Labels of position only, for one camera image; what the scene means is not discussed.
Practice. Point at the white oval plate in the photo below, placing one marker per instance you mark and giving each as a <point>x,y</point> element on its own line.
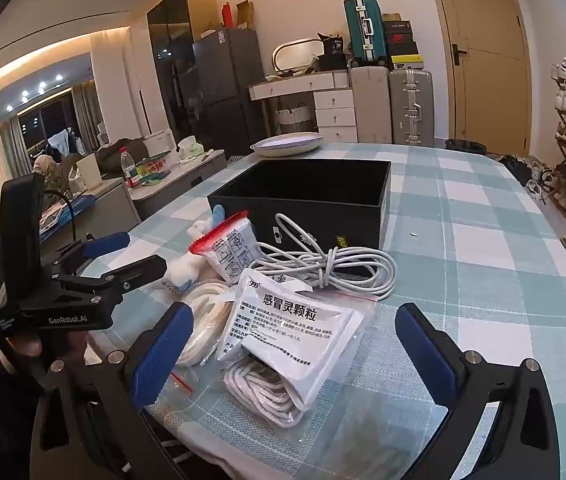
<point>288,142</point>

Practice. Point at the dark tall cabinet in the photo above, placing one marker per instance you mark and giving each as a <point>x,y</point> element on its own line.
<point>173,60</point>

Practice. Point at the bagged white tube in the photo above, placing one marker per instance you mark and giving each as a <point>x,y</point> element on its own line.
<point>208,320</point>

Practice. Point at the oval mirror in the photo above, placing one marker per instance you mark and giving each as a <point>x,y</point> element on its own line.
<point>298,55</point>

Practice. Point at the grey low cabinet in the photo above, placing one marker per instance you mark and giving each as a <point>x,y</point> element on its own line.
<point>173,192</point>

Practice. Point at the red and black shoe box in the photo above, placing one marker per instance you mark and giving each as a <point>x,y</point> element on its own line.
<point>401,44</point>

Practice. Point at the teal suitcase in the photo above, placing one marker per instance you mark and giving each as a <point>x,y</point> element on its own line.
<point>365,30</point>

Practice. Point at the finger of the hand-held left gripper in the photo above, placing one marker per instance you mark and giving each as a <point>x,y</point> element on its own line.
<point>138,270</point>
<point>108,246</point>

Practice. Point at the white appliance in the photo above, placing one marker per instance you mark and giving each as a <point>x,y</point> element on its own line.
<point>160,146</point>

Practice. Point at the beige door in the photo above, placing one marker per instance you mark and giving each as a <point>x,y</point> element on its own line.
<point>488,50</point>

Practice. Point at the yellow and black shoe box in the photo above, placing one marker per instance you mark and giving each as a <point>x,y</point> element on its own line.
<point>407,61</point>

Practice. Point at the red bag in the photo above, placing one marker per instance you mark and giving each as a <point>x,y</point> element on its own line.
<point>228,15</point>

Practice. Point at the white pack with red edges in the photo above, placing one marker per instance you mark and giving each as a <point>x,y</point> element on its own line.
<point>233,252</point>

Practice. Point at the black bag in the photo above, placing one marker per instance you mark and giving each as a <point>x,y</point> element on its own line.
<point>334,50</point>

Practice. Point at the brown cardboard box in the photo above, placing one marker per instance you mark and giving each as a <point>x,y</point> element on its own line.
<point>244,14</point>

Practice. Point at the beige suitcase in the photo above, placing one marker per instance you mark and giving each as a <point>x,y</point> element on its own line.
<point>372,105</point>

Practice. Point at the clear water bottle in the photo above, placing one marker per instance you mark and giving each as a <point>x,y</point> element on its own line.
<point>128,167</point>

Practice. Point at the silver suitcase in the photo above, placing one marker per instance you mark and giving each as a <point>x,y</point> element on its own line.
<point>412,107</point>

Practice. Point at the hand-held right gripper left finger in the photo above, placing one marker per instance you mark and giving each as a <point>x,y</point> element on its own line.
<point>163,350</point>

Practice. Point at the black cardboard box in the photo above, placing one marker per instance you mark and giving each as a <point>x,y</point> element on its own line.
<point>313,205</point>

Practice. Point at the blue white bottle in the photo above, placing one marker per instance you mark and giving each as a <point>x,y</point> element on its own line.
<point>183,265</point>

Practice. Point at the woven basket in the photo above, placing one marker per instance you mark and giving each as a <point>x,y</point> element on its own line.
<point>293,114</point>

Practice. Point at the white medicine packet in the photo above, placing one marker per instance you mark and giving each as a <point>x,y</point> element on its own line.
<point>283,320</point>
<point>333,360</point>

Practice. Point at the grey fridge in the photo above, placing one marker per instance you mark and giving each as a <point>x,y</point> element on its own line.
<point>228,85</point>

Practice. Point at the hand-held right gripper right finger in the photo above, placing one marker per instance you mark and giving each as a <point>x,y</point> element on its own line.
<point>425,355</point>

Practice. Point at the pile of loose shoes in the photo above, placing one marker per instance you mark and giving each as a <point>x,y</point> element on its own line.
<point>523,175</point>

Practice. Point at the white dresser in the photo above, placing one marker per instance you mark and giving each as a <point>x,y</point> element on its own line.
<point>333,105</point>

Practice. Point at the person's left hand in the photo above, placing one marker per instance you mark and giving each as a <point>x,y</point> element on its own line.
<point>28,346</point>

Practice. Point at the green tissue box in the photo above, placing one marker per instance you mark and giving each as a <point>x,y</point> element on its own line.
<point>190,149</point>

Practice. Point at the bagged beige socks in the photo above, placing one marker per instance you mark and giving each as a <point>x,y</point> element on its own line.
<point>263,390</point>

